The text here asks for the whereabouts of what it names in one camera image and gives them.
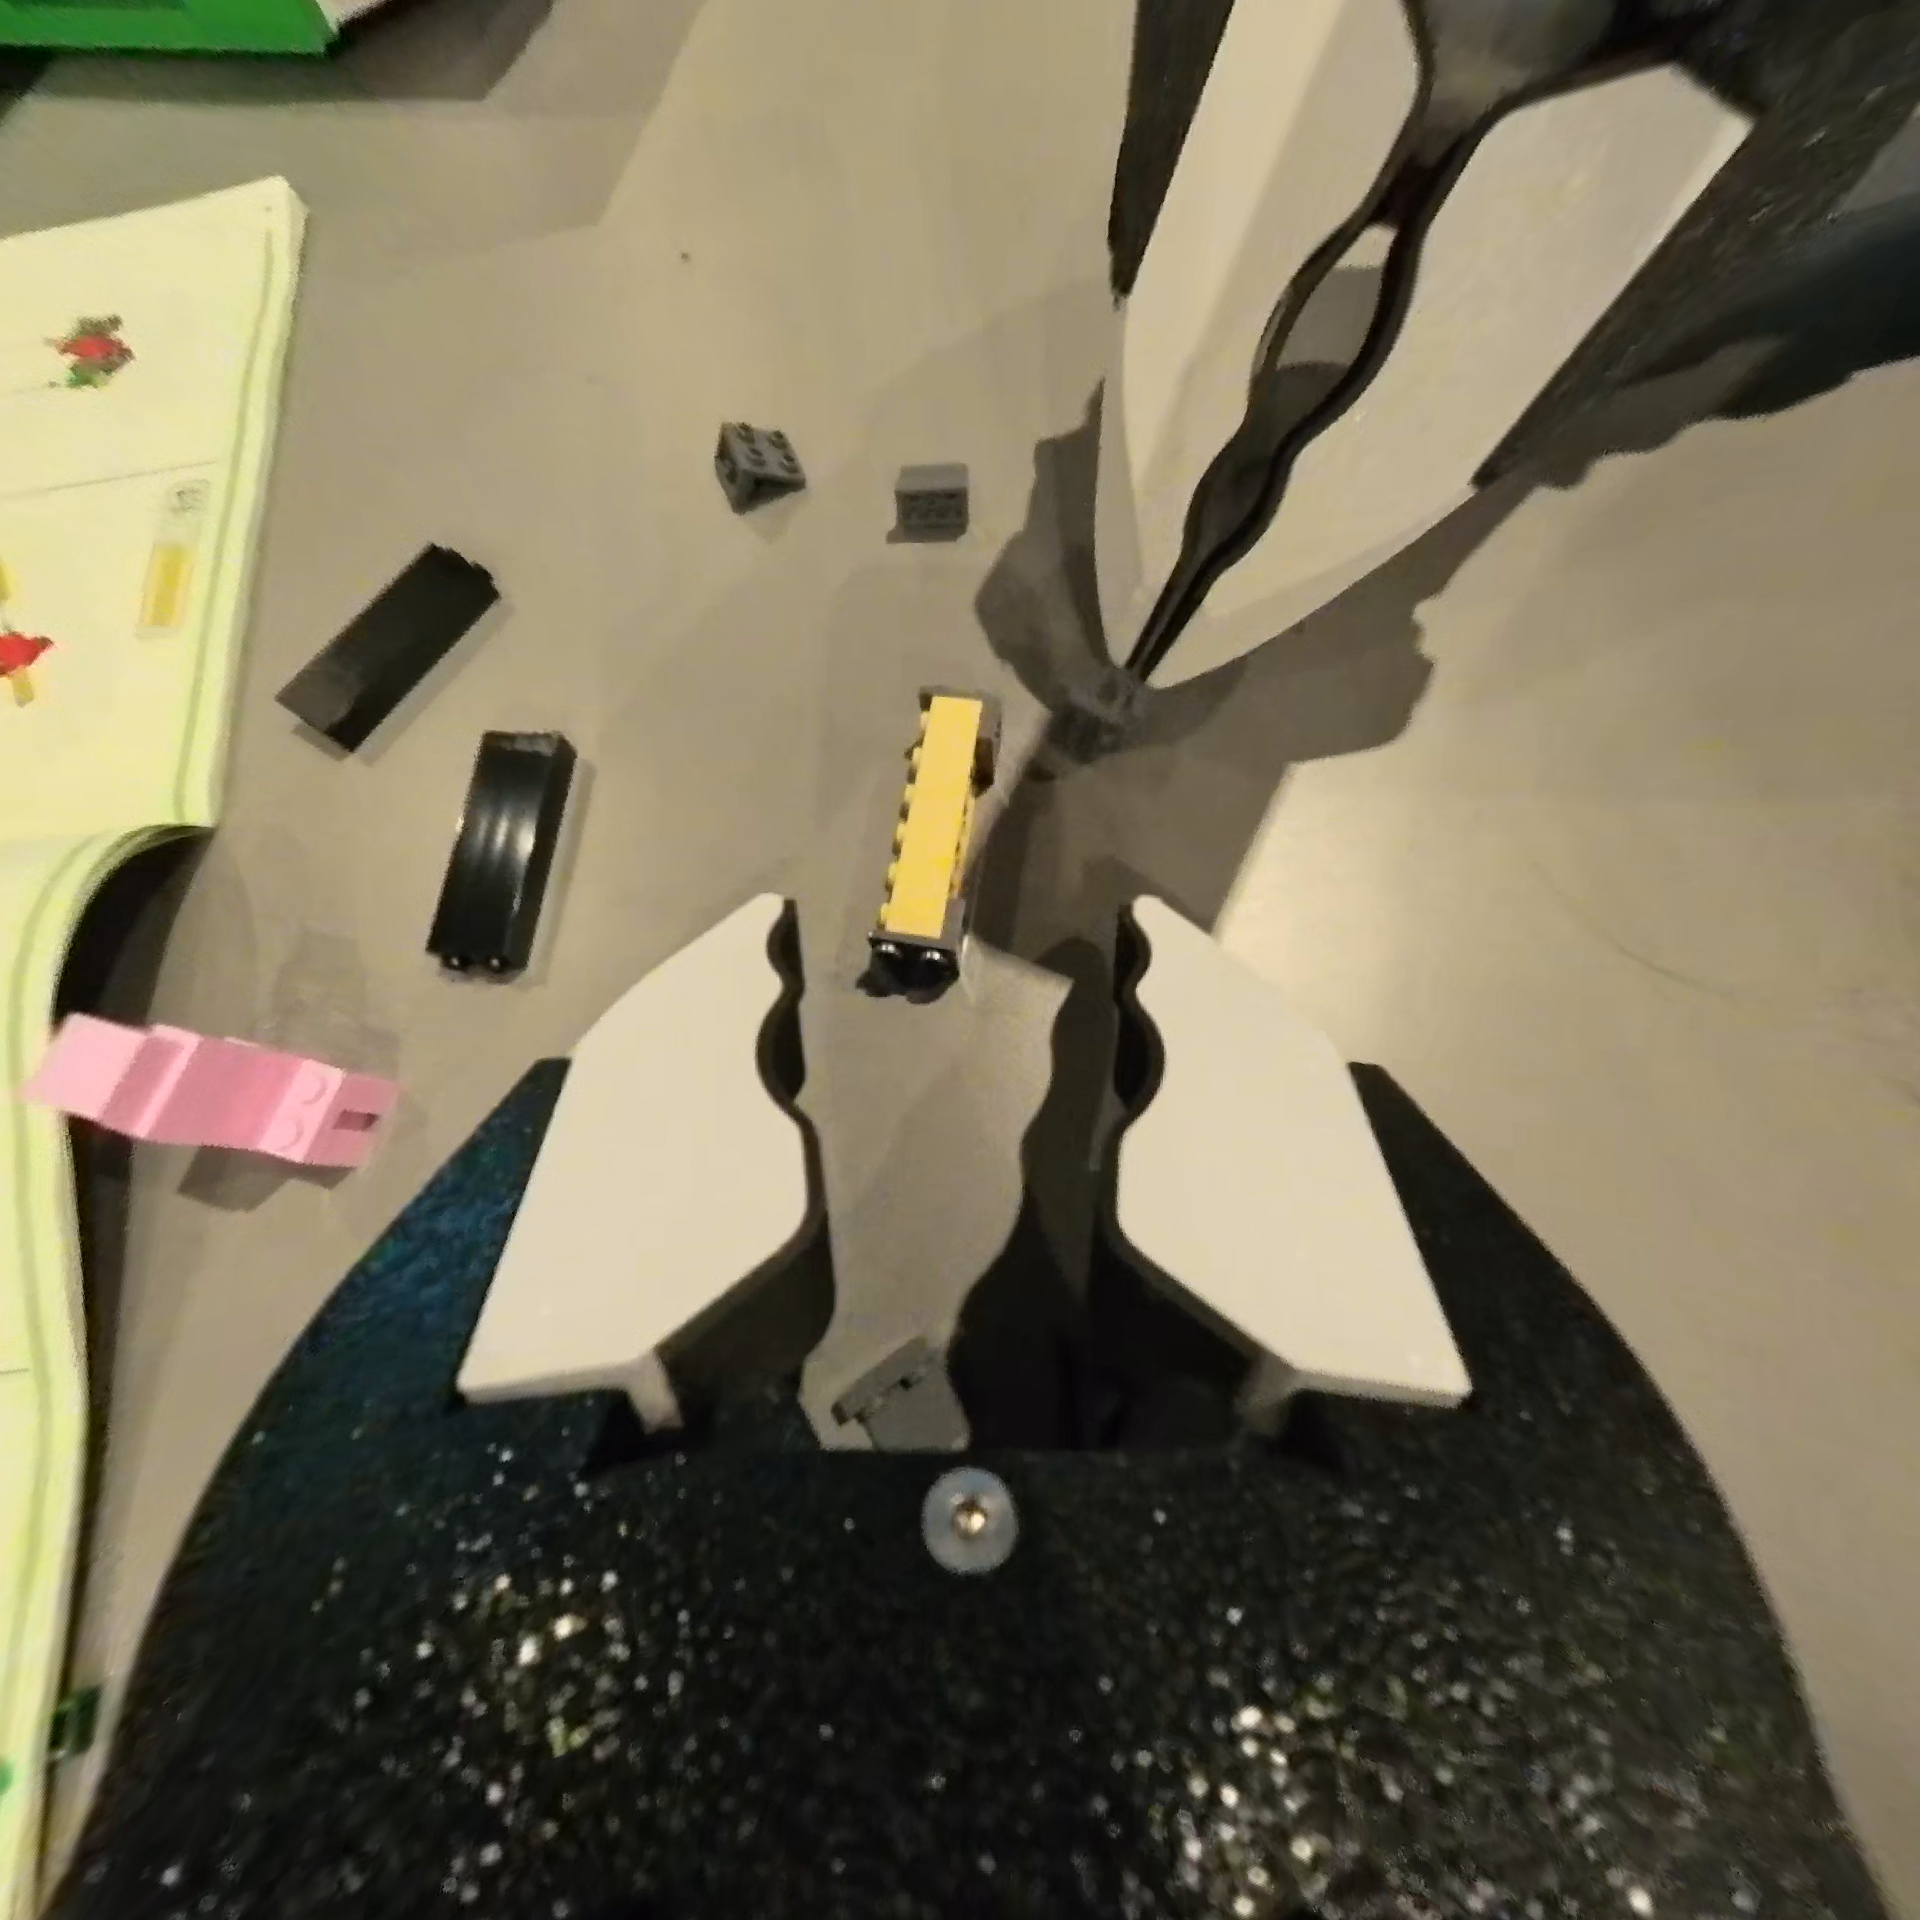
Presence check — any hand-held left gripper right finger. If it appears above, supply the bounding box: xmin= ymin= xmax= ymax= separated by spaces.
xmin=1099 ymin=894 xmax=1473 ymax=1432

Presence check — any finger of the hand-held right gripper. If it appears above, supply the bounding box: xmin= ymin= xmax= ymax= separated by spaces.
xmin=1099 ymin=0 xmax=1440 ymax=665
xmin=1144 ymin=64 xmax=1760 ymax=681

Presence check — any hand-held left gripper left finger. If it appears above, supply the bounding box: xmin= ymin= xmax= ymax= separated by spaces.
xmin=455 ymin=892 xmax=835 ymax=1432

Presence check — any yellow and black brick assembly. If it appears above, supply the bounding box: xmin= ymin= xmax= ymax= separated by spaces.
xmin=856 ymin=688 xmax=1008 ymax=1004

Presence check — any dark grey square brick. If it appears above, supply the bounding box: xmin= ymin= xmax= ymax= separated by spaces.
xmin=1049 ymin=667 xmax=1150 ymax=769

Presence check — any grey desk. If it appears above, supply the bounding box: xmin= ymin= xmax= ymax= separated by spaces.
xmin=0 ymin=0 xmax=1920 ymax=1713

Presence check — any black curved brick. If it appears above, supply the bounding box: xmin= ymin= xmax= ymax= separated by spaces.
xmin=427 ymin=726 xmax=578 ymax=981

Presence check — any pink brick assembly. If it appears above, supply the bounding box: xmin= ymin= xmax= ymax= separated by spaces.
xmin=23 ymin=1012 xmax=406 ymax=1180

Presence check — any long black slope brick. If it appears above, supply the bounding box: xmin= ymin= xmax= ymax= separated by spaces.
xmin=274 ymin=539 xmax=506 ymax=752

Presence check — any pale green instruction booklet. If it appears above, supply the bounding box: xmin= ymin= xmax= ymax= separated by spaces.
xmin=0 ymin=176 xmax=308 ymax=1920

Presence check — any green cardboard box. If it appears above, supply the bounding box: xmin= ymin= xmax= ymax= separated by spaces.
xmin=0 ymin=0 xmax=339 ymax=59

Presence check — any dark grey bracket brick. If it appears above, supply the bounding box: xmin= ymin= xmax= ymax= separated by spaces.
xmin=714 ymin=421 xmax=809 ymax=517

